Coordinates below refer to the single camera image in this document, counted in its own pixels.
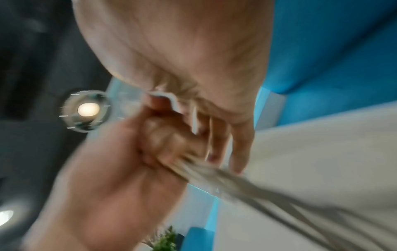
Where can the person's right hand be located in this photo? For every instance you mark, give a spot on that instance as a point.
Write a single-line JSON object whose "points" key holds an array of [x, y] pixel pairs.
{"points": [[186, 49]]}

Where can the person's left hand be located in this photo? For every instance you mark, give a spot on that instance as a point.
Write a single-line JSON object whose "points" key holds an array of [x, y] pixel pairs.
{"points": [[108, 183]]}

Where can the glass globe pendant lamp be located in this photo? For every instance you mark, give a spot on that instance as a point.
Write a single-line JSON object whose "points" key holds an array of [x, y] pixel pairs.
{"points": [[88, 109]]}

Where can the white roller blind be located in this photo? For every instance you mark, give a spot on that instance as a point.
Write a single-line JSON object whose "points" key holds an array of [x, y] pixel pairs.
{"points": [[195, 208]]}

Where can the blue sofa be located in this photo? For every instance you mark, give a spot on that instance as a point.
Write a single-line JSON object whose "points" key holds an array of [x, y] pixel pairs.
{"points": [[325, 49], [198, 239]]}

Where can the black ceiling spotlight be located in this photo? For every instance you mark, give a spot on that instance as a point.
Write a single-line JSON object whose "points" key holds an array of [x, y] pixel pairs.
{"points": [[4, 217]]}

